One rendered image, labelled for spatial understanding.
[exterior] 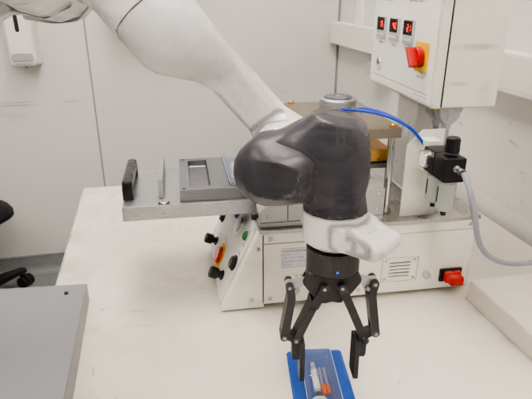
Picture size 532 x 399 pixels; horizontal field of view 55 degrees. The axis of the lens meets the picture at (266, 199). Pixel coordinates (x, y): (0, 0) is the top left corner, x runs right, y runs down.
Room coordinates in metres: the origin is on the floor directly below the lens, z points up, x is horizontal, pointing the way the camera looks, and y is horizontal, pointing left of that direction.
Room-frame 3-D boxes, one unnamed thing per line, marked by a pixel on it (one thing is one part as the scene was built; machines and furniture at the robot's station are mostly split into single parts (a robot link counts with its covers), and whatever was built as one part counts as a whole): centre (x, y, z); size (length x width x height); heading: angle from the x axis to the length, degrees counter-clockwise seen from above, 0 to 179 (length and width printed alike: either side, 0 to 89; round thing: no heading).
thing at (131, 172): (1.01, 0.29, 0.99); 0.15 x 0.02 x 0.04; 9
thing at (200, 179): (1.04, 0.10, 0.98); 0.20 x 0.17 x 0.03; 9
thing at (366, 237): (0.62, -0.11, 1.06); 0.13 x 0.12 x 0.05; 4
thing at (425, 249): (1.06, -0.15, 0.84); 0.53 x 0.37 x 0.17; 99
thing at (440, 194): (0.88, -0.32, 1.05); 0.15 x 0.05 x 0.15; 9
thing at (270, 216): (0.93, -0.10, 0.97); 0.26 x 0.05 x 0.07; 99
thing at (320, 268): (0.64, -0.09, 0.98); 0.08 x 0.08 x 0.09
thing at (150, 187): (1.03, 0.15, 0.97); 0.30 x 0.22 x 0.08; 99
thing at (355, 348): (0.64, -0.14, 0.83); 0.03 x 0.01 x 0.07; 4
